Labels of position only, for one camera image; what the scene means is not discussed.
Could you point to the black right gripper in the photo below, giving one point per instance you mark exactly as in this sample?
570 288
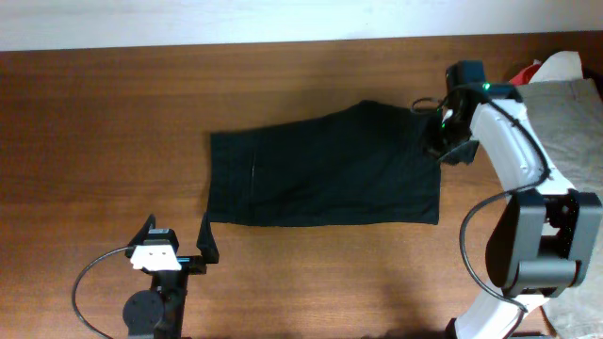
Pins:
463 155

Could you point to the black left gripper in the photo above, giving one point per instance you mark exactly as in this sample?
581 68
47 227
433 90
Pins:
208 250

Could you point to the black shorts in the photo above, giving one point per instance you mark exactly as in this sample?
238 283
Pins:
365 164

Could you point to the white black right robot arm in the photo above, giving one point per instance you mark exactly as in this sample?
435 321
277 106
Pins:
545 238

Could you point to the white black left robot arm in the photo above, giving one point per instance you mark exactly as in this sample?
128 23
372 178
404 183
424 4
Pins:
158 311

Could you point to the red cloth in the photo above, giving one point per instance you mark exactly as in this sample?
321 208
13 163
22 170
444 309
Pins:
524 76

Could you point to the grey shorts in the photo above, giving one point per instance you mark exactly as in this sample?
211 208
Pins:
567 118

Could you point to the white cloth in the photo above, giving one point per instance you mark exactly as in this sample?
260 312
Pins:
562 66

